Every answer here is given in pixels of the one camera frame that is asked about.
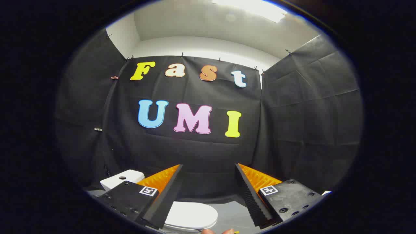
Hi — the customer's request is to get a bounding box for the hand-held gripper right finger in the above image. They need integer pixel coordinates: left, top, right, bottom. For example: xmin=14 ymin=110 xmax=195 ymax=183
xmin=235 ymin=163 xmax=327 ymax=228

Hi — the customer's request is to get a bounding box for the white toilet lid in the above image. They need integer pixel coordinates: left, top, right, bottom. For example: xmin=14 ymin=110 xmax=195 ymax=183
xmin=164 ymin=201 xmax=218 ymax=230

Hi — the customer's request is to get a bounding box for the white ceramic toilet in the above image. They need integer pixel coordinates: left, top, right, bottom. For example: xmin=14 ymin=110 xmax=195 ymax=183
xmin=100 ymin=170 xmax=217 ymax=233

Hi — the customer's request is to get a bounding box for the black backdrop cloth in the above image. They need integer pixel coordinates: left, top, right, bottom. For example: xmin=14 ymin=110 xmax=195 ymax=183
xmin=55 ymin=28 xmax=364 ymax=205

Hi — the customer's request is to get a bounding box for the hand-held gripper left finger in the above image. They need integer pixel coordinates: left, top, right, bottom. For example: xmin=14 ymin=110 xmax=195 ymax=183
xmin=97 ymin=164 xmax=184 ymax=230

